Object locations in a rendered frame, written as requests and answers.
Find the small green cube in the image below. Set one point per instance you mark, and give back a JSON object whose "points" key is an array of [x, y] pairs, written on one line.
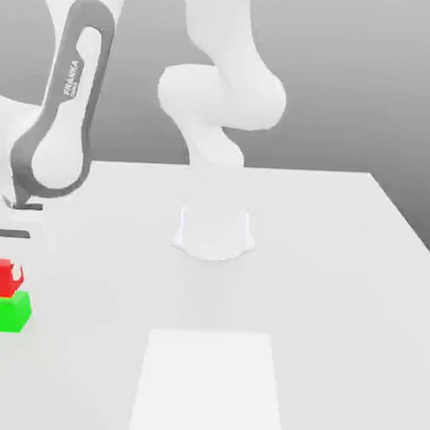
{"points": [[8, 313]]}

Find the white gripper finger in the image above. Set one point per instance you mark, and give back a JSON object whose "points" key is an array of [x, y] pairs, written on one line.
{"points": [[17, 270]]}

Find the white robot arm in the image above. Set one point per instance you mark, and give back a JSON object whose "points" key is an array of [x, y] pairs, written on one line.
{"points": [[220, 95]]}

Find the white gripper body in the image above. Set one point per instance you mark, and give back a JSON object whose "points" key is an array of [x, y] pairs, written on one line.
{"points": [[10, 233]]}

